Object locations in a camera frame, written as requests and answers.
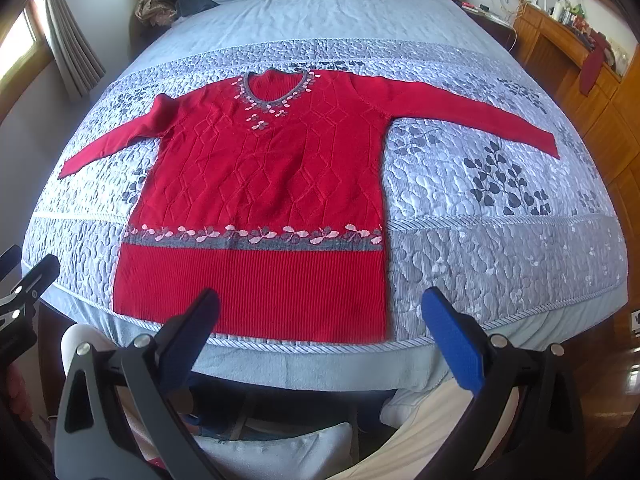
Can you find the wooden cabinet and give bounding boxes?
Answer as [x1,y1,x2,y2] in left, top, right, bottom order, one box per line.
[512,0,640,241]

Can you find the red cloth on cabinet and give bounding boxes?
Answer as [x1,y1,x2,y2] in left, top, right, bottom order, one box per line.
[579,30,612,96]

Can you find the grey window curtain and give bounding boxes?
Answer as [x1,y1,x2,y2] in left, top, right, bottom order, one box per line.
[44,0,105,101]

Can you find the red knit sweater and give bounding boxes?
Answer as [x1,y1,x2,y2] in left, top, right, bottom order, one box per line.
[61,70,558,344]

